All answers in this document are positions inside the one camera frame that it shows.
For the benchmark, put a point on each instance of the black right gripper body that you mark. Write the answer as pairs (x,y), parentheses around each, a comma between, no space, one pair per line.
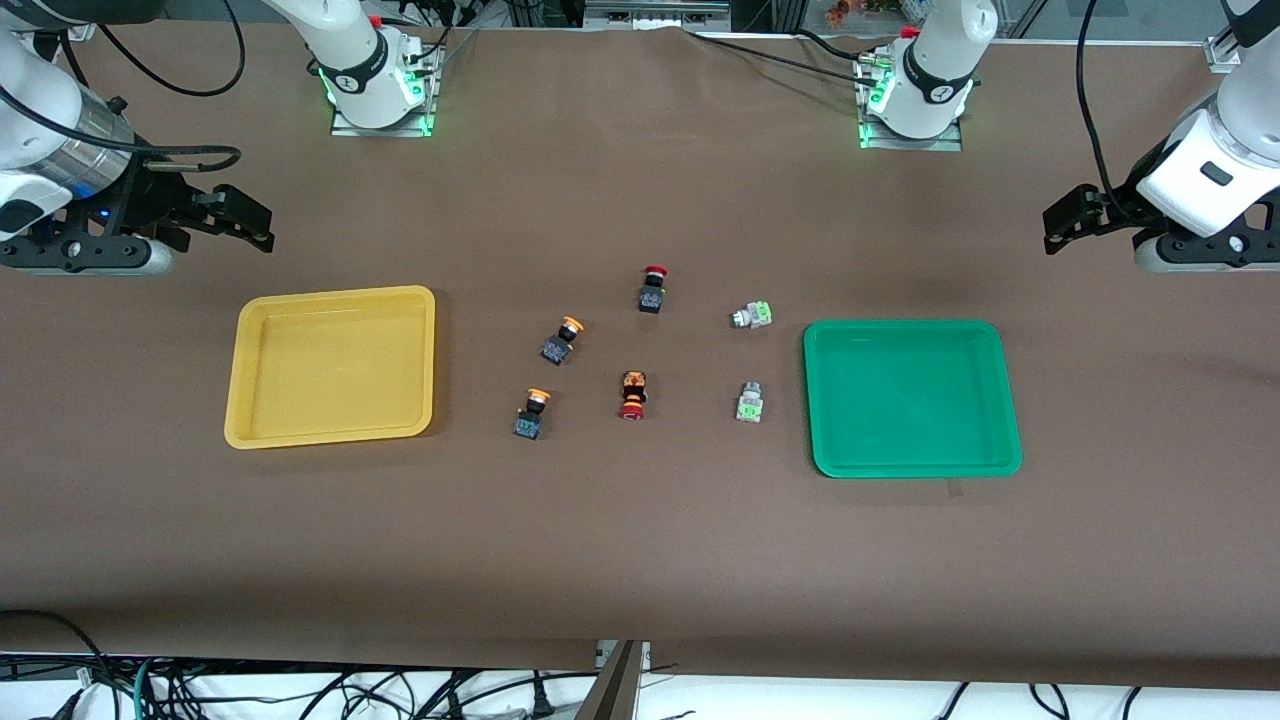
(150,203)

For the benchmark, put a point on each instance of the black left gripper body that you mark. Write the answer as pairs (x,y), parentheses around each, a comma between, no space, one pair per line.
(1118,206)

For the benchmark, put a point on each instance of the green push button switch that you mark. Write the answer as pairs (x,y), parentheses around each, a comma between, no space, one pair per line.
(749,402)
(750,317)

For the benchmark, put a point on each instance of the yellow push button switch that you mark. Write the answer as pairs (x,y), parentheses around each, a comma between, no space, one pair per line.
(561,343)
(531,415)

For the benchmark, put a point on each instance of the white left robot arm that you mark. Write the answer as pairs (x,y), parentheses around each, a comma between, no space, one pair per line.
(940,60)

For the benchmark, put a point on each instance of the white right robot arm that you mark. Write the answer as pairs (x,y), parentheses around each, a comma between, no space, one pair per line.
(350,45)

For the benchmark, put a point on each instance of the yellow plastic tray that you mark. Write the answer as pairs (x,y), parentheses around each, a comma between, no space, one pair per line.
(330,365)

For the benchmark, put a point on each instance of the green plastic tray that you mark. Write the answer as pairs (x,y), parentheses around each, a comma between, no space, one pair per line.
(910,400)

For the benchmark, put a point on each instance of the red button black base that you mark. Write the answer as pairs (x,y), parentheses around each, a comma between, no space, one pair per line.
(653,292)

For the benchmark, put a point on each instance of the red button orange base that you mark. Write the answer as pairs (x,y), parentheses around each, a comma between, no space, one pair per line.
(633,395)

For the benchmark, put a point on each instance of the brown table cover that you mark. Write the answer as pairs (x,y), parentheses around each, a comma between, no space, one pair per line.
(640,550)

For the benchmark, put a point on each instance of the brown table support bar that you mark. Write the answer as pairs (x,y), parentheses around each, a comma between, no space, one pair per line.
(612,690)

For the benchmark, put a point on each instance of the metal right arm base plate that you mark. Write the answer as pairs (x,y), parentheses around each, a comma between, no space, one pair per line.
(345,125)

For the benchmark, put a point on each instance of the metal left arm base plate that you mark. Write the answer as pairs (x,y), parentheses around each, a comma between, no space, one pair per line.
(900,143)

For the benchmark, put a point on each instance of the metal table corner bracket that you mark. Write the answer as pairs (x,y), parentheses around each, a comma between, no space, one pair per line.
(1225,52)

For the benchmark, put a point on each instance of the aluminium frame rail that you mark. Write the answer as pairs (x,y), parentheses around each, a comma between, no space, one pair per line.
(655,12)

